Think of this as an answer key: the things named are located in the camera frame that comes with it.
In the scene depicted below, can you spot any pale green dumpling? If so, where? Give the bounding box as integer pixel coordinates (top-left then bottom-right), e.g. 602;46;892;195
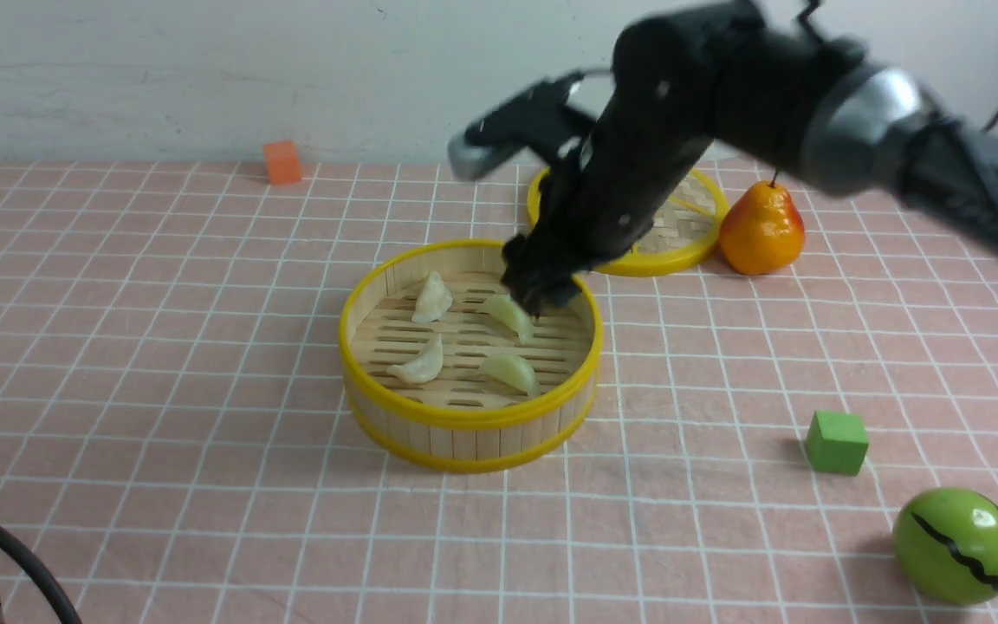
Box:
476;353;541;398
476;293;535;345

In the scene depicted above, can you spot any orange toy pear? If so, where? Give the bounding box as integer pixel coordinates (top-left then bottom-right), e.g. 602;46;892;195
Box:
718;169;807;276

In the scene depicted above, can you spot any white dumpling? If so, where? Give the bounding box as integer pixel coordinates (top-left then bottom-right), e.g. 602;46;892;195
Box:
387;335;444;386
412;271;454;324

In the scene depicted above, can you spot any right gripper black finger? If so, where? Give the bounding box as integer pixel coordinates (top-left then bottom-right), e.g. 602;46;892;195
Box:
508;277;580;317

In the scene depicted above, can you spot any pale green dumpling bottom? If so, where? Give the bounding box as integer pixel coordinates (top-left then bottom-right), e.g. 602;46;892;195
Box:
476;353;541;398

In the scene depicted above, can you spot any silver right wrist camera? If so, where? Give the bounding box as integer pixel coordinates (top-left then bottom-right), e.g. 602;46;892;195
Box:
447;71;612;183

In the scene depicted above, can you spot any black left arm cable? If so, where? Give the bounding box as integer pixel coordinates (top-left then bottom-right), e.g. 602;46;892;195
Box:
0;498;84;624

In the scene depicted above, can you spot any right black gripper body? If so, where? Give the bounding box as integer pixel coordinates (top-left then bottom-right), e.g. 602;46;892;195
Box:
502;112;712;288

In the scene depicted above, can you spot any yellow bamboo steamer lid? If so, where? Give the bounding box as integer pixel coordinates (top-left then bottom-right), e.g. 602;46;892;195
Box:
526;165;729;278

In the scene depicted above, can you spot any pink checked tablecloth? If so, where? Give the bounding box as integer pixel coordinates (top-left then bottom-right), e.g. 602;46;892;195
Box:
0;162;998;623

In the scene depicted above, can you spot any yellow bamboo steamer tray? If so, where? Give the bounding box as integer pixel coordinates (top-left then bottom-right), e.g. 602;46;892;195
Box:
338;238;603;471

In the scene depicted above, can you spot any green toy watermelon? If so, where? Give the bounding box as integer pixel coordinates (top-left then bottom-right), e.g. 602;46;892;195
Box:
891;487;998;608

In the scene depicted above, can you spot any green foam cube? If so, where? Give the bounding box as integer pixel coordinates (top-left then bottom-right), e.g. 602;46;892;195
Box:
805;410;870;477

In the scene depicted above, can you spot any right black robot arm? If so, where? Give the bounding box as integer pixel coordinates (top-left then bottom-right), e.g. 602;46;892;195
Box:
502;1;998;315

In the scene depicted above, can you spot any orange foam cube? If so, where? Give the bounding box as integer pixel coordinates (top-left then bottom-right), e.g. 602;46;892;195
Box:
262;140;302;185

